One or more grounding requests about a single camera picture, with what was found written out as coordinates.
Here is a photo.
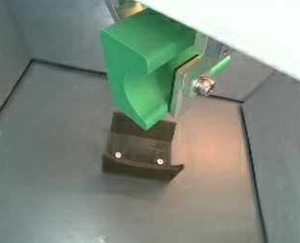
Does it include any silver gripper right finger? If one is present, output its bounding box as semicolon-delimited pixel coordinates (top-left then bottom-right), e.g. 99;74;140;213
168;32;230;118

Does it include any black curved fixture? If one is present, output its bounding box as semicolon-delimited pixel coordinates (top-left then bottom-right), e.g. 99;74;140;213
101;112;184;180

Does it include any green arch block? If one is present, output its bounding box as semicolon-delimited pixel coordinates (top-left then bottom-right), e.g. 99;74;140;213
99;8;231;131

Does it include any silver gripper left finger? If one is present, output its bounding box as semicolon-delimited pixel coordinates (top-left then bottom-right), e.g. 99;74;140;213
104;0;143;22

